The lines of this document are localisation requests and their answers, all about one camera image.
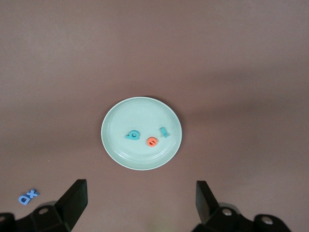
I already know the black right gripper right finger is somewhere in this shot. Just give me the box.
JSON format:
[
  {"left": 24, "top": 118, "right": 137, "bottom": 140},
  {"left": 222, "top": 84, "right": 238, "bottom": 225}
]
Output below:
[{"left": 192, "top": 180, "right": 254, "bottom": 232}]

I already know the brown paper table cover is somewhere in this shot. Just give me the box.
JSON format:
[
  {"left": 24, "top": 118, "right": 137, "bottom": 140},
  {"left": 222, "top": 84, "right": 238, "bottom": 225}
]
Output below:
[{"left": 0, "top": 0, "right": 309, "bottom": 232}]

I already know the teal foam letter b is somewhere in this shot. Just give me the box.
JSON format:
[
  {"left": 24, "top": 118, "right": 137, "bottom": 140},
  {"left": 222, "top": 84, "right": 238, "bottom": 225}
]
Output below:
[{"left": 125, "top": 130, "right": 140, "bottom": 141}]

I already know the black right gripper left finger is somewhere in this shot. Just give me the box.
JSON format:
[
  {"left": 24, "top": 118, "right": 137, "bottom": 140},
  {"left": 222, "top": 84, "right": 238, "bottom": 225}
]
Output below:
[{"left": 14, "top": 179, "right": 88, "bottom": 232}]

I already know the pale green plate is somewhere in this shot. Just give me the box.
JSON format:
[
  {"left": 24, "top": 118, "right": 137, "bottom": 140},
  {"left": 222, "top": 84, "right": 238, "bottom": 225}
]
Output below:
[{"left": 100, "top": 96, "right": 183, "bottom": 171}]

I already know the blue foam letter D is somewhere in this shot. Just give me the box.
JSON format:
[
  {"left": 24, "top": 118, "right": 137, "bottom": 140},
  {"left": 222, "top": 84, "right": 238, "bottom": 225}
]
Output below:
[{"left": 18, "top": 194, "right": 31, "bottom": 206}]

